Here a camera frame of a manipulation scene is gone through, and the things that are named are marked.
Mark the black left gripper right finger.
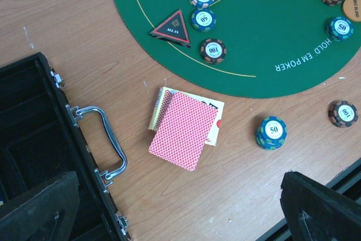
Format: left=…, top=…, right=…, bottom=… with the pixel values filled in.
left=280, top=172, right=360, bottom=240

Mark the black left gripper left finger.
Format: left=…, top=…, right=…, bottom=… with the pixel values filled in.
left=1, top=171, right=80, bottom=240

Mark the orange big blind button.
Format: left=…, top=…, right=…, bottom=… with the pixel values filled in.
left=342, top=0, right=361, bottom=23

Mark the teal 50 chip stack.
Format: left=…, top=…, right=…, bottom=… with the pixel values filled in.
left=254, top=116, right=288, bottom=151

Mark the brown 100 chip stack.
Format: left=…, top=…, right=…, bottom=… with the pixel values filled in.
left=328, top=100, right=358, bottom=128

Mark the black triangular all-in marker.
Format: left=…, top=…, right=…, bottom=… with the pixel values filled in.
left=149, top=10, right=192, bottom=48

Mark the round green poker mat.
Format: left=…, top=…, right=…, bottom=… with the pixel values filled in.
left=114, top=0, right=360, bottom=98

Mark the black poker chip case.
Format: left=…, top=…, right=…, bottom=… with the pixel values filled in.
left=1, top=52, right=131, bottom=240

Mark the red playing card deck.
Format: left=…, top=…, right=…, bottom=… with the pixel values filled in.
left=149, top=92, right=218, bottom=171

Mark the yellow card box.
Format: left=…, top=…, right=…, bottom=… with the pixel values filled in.
left=148, top=86, right=224, bottom=146

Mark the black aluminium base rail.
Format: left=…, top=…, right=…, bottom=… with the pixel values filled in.
left=257, top=159, right=360, bottom=241

